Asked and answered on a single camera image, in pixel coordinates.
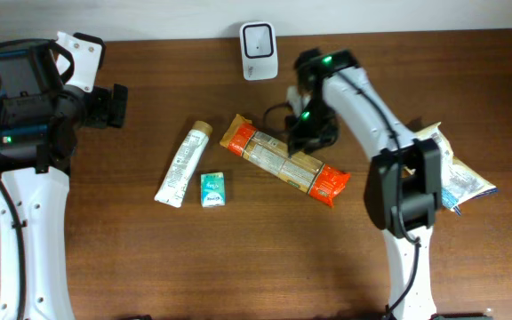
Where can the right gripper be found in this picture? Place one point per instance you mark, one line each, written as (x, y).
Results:
(311, 134)

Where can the green tissue pack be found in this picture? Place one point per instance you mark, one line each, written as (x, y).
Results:
(213, 192)

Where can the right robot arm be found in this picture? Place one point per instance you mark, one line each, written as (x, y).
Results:
(403, 190)

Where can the orange spaghetti pack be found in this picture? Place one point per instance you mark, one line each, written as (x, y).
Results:
(303, 172)

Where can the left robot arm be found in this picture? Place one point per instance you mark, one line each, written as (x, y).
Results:
(47, 93)

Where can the yellow white snack bag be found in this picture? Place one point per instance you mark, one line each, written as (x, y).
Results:
(459, 182)

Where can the white tube gold cap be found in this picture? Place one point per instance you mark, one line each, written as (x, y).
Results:
(183, 165)

